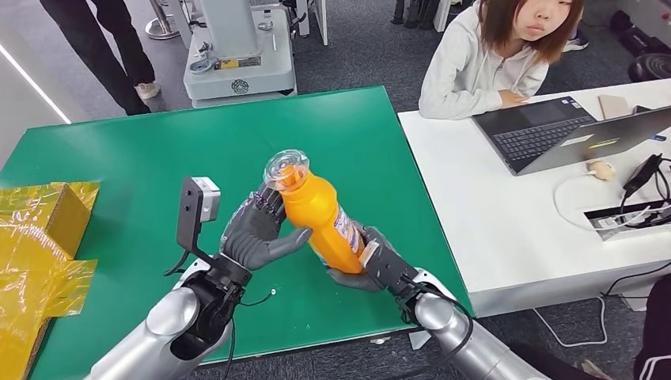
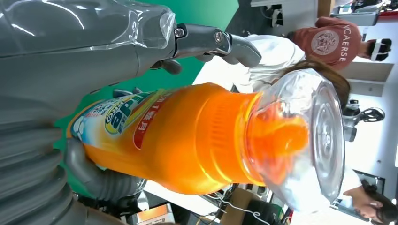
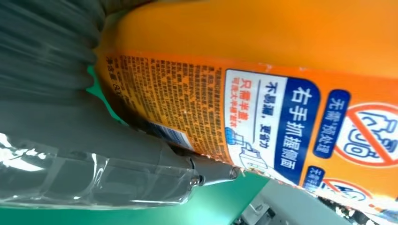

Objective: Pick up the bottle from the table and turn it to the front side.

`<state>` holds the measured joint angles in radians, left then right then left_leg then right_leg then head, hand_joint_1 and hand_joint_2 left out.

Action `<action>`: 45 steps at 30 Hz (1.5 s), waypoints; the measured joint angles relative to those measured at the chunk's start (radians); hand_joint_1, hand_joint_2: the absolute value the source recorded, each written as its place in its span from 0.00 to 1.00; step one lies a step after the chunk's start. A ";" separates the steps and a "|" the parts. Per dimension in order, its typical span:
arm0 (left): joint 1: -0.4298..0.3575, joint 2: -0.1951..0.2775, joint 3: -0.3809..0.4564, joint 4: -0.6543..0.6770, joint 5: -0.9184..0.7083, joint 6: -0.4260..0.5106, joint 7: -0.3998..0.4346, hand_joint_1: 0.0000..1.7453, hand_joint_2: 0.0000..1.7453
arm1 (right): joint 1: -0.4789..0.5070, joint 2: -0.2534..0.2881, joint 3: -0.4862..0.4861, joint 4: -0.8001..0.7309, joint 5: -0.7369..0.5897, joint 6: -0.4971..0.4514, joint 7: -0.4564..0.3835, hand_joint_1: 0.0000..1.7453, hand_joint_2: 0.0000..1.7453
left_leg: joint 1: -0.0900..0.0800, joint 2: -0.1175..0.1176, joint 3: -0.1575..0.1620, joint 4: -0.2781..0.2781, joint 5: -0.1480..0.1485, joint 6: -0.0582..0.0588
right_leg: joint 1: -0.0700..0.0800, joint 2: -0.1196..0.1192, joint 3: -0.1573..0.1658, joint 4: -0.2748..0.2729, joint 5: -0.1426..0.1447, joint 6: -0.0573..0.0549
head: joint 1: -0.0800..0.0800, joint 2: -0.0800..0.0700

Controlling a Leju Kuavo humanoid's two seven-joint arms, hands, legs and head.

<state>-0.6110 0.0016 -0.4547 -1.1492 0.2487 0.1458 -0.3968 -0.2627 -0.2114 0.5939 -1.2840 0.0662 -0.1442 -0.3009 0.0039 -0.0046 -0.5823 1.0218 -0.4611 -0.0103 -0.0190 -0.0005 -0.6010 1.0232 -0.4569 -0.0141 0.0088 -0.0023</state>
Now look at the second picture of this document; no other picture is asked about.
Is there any brown cardboard box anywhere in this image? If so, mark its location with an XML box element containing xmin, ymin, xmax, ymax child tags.
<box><xmin>219</xmin><ymin>187</ymin><xmax>262</xmax><ymax>225</ymax></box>

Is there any person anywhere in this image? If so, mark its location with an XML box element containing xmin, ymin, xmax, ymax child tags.
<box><xmin>286</xmin><ymin>16</ymin><xmax>393</xmax><ymax>71</ymax></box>
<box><xmin>192</xmin><ymin>34</ymin><xmax>352</xmax><ymax>108</ymax></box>
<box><xmin>339</xmin><ymin>167</ymin><xmax>398</xmax><ymax>225</ymax></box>

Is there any white cable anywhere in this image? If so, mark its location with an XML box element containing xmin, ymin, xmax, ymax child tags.
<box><xmin>203</xmin><ymin>192</ymin><xmax>272</xmax><ymax>225</ymax></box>

